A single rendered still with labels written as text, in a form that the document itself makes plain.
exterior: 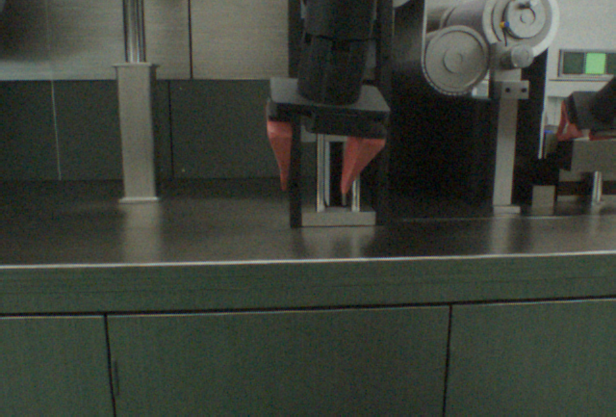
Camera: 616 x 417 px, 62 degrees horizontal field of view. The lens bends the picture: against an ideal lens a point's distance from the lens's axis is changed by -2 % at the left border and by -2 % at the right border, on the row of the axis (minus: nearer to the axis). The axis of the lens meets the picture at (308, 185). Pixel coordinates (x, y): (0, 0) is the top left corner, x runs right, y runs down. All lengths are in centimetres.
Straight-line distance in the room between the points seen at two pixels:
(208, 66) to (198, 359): 73
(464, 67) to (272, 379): 63
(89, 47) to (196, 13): 26
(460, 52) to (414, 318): 49
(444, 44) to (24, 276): 78
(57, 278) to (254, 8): 79
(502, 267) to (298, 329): 30
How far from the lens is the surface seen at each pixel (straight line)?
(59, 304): 81
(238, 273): 71
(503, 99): 100
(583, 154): 110
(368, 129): 47
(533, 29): 105
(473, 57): 103
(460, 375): 86
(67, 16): 138
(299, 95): 46
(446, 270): 75
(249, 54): 129
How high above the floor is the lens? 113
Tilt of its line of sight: 11 degrees down
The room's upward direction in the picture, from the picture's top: straight up
